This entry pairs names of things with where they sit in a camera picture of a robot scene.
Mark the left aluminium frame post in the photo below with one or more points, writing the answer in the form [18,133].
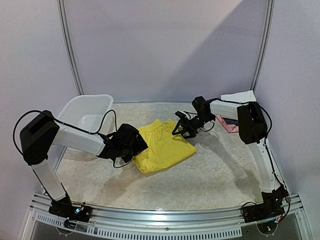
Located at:
[61,4]

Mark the folded pink garment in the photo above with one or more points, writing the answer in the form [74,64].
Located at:
[230,128]

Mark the front aluminium rail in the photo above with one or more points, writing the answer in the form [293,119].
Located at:
[127,224]

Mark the right aluminium frame post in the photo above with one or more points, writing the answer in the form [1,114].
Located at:
[270,5]

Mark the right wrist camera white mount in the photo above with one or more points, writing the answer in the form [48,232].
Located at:
[183,115]

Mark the folded navy blue garment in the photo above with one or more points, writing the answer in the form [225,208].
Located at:
[231,121]

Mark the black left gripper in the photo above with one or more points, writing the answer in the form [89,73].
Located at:
[140,145]

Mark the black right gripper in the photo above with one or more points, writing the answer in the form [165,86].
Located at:
[189,124]

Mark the aluminium frame post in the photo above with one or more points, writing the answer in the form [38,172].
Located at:
[61,4]
[270,5]

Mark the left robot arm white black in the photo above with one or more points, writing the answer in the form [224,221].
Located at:
[37,137]

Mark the white t-shirt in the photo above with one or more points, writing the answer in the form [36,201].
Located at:
[239,97]

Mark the white plastic laundry basket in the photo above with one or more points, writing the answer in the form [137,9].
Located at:
[88,112]

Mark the yellow garment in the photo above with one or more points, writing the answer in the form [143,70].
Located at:
[164,149]

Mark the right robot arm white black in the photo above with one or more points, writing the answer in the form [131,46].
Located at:
[253,131]

